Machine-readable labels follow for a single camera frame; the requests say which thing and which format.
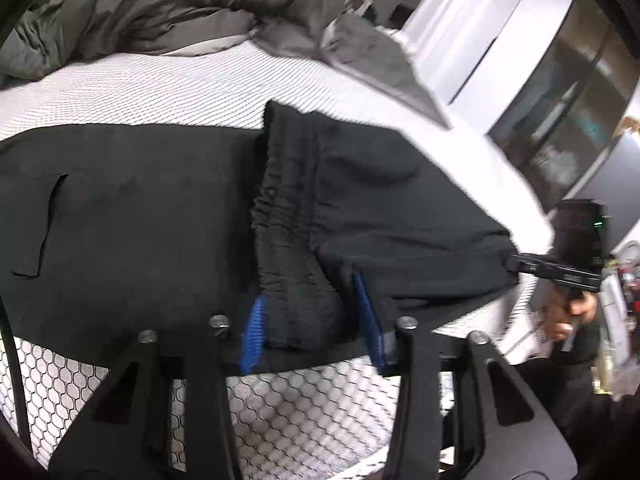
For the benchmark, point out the white striped bed mattress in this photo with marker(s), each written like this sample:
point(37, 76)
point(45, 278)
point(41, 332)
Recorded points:
point(150, 85)

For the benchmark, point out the person's right forearm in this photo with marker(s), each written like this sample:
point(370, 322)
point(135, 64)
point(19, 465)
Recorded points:
point(570, 365)

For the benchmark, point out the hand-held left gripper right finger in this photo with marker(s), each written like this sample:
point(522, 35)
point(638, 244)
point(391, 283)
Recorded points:
point(371, 321)

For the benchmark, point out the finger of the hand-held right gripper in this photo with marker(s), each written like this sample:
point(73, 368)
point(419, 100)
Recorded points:
point(550, 268)

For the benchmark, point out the black pants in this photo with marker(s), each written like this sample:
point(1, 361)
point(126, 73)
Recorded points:
point(150, 200)

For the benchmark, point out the person's right hand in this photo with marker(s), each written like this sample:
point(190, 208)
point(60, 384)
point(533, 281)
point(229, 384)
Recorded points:
point(562, 317)

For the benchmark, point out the white wardrobe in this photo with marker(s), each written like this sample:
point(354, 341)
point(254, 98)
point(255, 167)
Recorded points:
point(500, 35)

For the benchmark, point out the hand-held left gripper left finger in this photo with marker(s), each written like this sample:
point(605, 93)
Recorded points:
point(254, 336)

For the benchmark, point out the grey duvet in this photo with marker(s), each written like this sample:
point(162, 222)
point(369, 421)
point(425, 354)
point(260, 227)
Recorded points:
point(175, 5)

